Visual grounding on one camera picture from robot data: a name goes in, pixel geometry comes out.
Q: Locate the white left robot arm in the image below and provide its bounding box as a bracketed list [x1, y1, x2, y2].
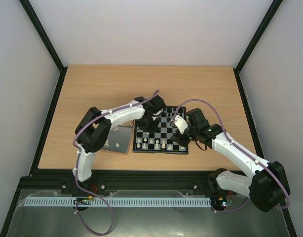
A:
[73, 95, 166, 182]

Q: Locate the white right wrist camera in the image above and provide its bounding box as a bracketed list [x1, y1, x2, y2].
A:
[171, 115, 189, 134]

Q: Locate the light blue cable duct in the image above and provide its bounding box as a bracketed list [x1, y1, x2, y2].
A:
[24, 197, 211, 207]

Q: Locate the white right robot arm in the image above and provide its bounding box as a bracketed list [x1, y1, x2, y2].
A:
[171, 108, 291, 212]

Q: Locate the black white chess board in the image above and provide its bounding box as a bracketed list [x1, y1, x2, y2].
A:
[132, 106, 189, 155]

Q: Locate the dark cork-edged tray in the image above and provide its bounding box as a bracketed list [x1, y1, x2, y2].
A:
[100, 124, 134, 155]

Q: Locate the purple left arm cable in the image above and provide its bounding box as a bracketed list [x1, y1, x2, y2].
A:
[72, 89, 115, 235]

